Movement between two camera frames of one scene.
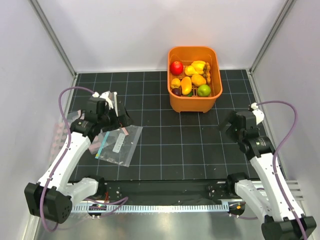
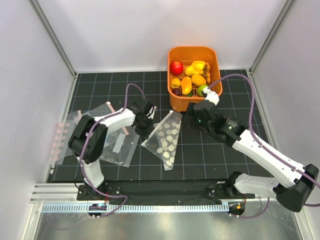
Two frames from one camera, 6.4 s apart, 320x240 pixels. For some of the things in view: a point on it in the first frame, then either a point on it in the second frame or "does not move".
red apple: x=176 y=68 does not move
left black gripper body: x=110 y=121 to x=143 y=129
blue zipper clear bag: x=119 y=145 does not move
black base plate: x=165 y=191 does not move
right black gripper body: x=234 y=132 to x=195 y=121
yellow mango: x=186 y=85 does not move
